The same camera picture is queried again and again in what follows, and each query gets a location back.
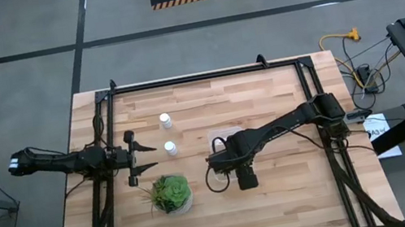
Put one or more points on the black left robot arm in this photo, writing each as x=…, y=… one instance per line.
x=70, y=162

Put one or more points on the white pill bottle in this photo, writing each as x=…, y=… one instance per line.
x=170, y=148
x=165, y=120

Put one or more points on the white paper sheet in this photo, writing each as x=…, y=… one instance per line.
x=378, y=123

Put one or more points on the green succulent in patterned pot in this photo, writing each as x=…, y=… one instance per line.
x=170, y=193

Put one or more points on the black aluminium frame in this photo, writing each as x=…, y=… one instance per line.
x=200, y=76

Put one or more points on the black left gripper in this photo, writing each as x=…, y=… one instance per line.
x=131, y=158

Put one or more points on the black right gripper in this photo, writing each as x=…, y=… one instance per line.
x=234, y=153

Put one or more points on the clear plastic basket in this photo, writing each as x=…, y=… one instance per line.
x=232, y=130

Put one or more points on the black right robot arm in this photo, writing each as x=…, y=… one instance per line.
x=290, y=119

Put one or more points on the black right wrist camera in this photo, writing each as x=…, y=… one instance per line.
x=247, y=178

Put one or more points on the black power strip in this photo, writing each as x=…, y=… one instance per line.
x=365, y=76

